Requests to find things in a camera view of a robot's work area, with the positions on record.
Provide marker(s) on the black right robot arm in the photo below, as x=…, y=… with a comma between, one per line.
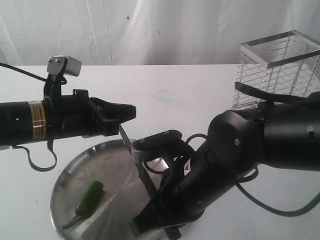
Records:
x=282, y=132

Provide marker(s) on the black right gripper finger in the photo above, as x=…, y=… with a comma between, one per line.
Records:
x=153, y=217

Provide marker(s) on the black knife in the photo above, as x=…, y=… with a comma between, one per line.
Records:
x=137, y=156

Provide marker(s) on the green chili pepper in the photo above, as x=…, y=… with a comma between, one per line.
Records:
x=87, y=204

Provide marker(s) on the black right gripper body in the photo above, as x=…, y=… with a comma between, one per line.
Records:
x=191, y=184

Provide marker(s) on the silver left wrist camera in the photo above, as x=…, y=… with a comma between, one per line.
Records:
x=64, y=64

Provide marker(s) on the wire mesh utensil holder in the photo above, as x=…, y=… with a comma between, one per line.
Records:
x=287, y=63

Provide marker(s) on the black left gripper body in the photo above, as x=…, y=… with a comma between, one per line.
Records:
x=76, y=115

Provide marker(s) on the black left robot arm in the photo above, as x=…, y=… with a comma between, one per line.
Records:
x=23, y=123

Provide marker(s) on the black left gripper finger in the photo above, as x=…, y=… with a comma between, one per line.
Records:
x=116, y=111

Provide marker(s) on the white backdrop curtain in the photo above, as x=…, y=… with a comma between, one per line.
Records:
x=145, y=32

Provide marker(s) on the round steel plate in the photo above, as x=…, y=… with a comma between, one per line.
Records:
x=124, y=195

